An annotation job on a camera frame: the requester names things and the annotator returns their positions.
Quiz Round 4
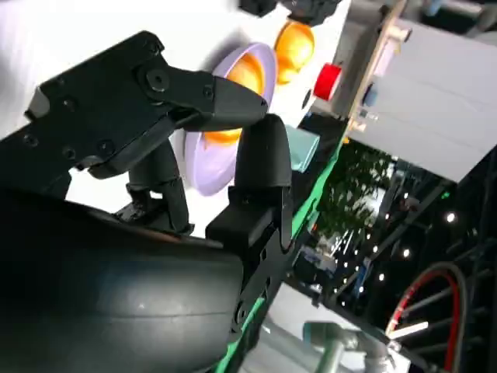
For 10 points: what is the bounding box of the large grey cabinet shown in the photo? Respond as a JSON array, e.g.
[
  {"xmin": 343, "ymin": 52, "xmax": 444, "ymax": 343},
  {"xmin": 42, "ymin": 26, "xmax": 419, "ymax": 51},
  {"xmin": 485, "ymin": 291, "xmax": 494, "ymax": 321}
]
[{"xmin": 349, "ymin": 19, "xmax": 497, "ymax": 183}]

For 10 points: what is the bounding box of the red rimmed black wheel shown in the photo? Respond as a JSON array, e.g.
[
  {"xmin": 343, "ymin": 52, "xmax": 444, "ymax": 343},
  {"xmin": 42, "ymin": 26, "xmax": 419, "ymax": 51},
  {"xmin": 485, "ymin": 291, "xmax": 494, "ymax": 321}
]
[{"xmin": 384, "ymin": 262, "xmax": 497, "ymax": 373}]

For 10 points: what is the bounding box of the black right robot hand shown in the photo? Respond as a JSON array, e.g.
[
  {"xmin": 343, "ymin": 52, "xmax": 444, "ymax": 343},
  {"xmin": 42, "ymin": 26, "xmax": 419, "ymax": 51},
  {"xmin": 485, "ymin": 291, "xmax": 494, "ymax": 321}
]
[{"xmin": 0, "ymin": 30, "xmax": 294, "ymax": 373}]

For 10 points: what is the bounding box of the beige wooden panel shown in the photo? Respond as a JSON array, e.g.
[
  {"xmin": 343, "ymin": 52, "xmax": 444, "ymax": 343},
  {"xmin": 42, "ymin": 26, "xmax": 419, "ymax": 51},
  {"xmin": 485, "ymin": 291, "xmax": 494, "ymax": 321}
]
[{"xmin": 341, "ymin": 0, "xmax": 412, "ymax": 133}]

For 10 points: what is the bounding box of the pale green mug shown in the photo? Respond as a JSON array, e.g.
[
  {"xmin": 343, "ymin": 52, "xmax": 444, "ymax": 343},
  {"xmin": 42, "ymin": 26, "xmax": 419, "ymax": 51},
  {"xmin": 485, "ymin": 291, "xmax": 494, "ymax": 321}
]
[{"xmin": 285, "ymin": 124, "xmax": 321, "ymax": 174}]

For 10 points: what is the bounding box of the green leafy plant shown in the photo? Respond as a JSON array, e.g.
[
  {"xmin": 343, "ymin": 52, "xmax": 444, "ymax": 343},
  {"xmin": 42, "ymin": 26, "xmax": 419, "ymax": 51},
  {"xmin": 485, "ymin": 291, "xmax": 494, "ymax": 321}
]
[{"xmin": 318, "ymin": 147, "xmax": 397, "ymax": 242}]

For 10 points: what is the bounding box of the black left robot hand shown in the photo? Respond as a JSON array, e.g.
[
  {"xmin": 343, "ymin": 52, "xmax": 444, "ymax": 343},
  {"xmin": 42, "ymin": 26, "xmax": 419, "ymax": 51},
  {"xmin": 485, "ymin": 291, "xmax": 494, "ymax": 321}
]
[{"xmin": 238, "ymin": 0, "xmax": 341, "ymax": 26}]

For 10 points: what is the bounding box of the red emergency stop button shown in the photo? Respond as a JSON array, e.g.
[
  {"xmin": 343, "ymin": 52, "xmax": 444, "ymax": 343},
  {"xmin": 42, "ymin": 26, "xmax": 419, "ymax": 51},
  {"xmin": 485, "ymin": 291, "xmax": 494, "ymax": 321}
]
[{"xmin": 313, "ymin": 63, "xmax": 342, "ymax": 101}]

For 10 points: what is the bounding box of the lilac plate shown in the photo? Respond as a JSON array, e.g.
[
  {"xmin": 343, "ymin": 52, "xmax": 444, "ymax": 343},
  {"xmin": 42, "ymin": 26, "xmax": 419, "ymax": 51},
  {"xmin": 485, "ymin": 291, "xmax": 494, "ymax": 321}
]
[{"xmin": 182, "ymin": 41, "xmax": 279, "ymax": 197}]

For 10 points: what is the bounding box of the grey metal pipe stand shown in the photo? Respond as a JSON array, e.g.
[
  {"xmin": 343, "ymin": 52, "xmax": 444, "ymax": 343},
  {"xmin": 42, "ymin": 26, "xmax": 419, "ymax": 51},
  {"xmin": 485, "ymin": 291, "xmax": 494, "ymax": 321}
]
[{"xmin": 302, "ymin": 320, "xmax": 389, "ymax": 373}]

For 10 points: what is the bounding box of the orange and white bread roll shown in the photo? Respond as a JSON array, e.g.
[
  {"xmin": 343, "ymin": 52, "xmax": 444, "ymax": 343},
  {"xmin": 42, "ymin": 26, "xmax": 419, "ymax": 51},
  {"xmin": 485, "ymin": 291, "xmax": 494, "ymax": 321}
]
[
  {"xmin": 201, "ymin": 52, "xmax": 267, "ymax": 145},
  {"xmin": 273, "ymin": 21, "xmax": 315, "ymax": 85}
]

